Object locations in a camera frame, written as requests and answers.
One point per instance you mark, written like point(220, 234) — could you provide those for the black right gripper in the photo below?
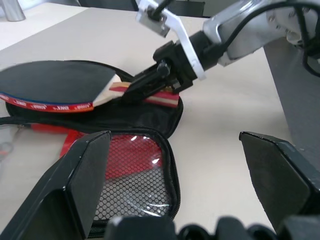
point(178, 67)

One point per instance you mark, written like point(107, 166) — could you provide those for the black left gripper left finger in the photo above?
point(50, 200)

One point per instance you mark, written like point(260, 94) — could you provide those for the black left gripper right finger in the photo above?
point(280, 180)

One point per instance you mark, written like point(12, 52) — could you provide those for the silver metal cylinder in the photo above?
point(12, 8)

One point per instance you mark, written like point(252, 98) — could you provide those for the black and red table tennis paddle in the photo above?
point(50, 80)

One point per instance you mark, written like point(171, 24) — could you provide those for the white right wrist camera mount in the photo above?
point(185, 42)

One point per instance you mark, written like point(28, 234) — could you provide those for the black zip paddle case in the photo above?
point(150, 120)

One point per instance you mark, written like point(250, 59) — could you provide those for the dark grey panel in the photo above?
point(300, 105)

